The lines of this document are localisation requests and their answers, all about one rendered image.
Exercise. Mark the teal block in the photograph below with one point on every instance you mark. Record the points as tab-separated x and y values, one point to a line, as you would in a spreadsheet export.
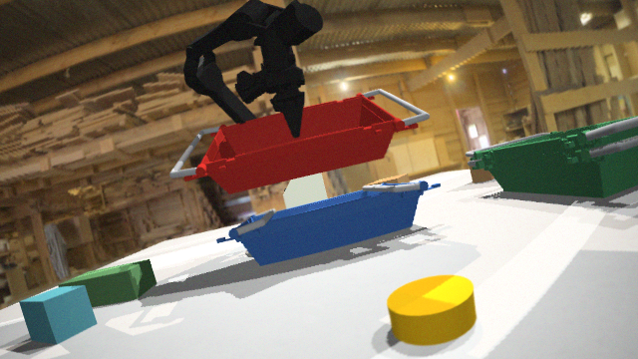
59	314

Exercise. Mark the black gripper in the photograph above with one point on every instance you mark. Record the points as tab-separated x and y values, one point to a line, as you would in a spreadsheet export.
284	78

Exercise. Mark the green block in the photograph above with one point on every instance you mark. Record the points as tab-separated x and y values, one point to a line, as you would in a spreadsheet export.
116	284

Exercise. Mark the blue plastic tray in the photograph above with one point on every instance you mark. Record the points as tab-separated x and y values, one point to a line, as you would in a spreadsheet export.
329	223

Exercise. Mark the yellow short cylinder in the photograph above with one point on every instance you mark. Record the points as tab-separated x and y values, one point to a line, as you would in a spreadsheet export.
433	310

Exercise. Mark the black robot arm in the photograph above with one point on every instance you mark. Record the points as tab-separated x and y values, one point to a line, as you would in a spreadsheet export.
276	29

